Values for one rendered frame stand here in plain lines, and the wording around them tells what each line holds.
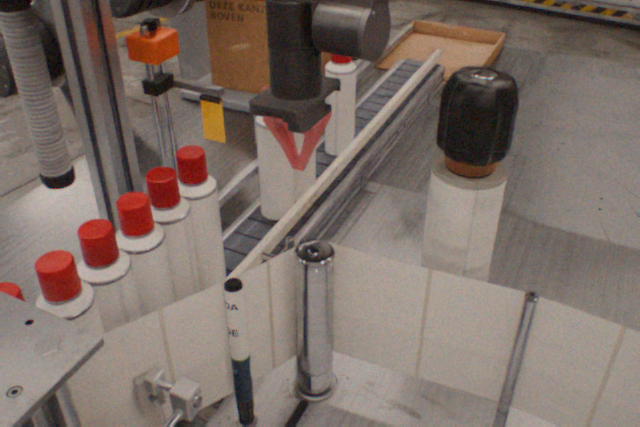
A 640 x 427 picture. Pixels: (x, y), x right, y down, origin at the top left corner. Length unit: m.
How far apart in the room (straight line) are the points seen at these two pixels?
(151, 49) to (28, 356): 0.41
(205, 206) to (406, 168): 0.54
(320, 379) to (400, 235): 0.31
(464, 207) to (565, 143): 0.65
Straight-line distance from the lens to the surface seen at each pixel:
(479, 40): 1.81
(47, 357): 0.41
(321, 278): 0.58
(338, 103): 1.04
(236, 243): 0.90
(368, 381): 0.72
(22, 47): 0.64
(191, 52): 3.40
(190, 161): 0.70
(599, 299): 0.88
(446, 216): 0.72
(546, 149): 1.30
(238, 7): 1.35
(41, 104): 0.66
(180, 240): 0.70
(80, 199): 1.15
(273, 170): 0.88
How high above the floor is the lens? 1.43
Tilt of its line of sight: 33 degrees down
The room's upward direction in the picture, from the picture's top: straight up
